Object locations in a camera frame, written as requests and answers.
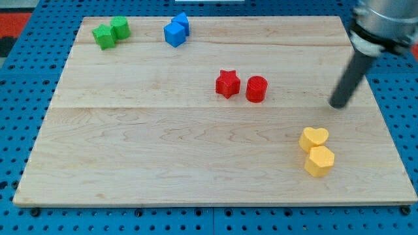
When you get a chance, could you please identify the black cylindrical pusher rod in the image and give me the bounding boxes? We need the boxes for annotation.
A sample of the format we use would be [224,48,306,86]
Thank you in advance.
[329,49,376,109]

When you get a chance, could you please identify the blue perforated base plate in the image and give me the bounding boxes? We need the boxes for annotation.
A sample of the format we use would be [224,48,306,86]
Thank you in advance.
[1,0,417,234]

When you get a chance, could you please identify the yellow heart block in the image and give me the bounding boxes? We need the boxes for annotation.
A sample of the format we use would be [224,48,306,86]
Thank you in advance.
[298,127,329,153]

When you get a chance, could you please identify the light wooden board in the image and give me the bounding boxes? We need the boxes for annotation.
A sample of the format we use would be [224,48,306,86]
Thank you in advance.
[13,16,417,208]

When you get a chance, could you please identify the red star block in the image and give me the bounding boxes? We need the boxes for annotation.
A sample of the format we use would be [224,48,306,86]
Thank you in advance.
[216,70,241,99]

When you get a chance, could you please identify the red cylinder block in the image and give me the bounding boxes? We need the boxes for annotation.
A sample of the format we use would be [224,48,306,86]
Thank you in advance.
[246,76,268,103]

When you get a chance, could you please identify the green star block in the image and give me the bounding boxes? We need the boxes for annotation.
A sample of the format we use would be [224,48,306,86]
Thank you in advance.
[91,24,117,50]

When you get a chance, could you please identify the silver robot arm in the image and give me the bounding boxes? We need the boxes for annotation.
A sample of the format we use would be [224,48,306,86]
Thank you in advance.
[349,0,417,57]

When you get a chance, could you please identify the blue block behind cube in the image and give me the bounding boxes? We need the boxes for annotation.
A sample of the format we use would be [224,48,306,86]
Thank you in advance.
[171,12,190,37]

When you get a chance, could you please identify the green cylinder block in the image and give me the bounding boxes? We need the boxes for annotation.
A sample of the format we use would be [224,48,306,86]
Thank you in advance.
[110,16,131,40]

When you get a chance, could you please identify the yellow hexagon block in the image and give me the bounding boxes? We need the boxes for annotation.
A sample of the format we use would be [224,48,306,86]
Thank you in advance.
[304,146,335,178]

